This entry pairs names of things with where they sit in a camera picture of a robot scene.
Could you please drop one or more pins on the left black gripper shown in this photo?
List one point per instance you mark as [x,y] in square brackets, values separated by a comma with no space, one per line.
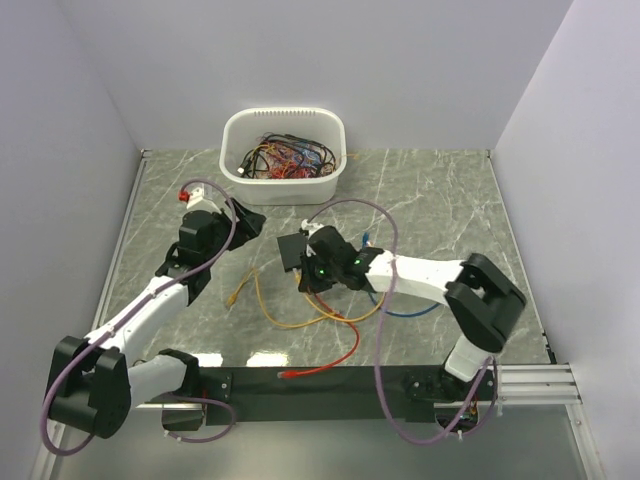
[248,226]

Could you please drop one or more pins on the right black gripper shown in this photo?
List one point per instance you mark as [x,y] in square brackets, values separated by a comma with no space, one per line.
[308,279]

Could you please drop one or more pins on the black network switch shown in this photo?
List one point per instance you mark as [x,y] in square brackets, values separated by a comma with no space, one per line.
[294,253]

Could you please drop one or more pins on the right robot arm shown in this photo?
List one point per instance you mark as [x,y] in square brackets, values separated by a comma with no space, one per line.
[485,303]

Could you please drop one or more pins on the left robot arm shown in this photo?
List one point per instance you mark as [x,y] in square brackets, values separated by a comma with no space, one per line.
[119,343]

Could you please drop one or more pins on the white plastic tub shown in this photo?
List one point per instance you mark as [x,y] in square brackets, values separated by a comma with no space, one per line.
[283,156]

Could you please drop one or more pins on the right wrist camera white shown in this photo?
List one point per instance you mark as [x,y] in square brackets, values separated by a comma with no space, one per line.
[309,228]

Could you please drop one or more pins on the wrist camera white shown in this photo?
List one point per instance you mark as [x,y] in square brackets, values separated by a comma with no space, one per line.
[199,196]
[309,228]

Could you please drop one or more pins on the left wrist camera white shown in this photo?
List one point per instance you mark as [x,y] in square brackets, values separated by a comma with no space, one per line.
[199,196]

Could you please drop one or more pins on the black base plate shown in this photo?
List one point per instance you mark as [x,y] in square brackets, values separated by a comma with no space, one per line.
[414,394]

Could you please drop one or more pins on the aluminium rail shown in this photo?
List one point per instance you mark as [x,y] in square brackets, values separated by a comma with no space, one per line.
[540,385]

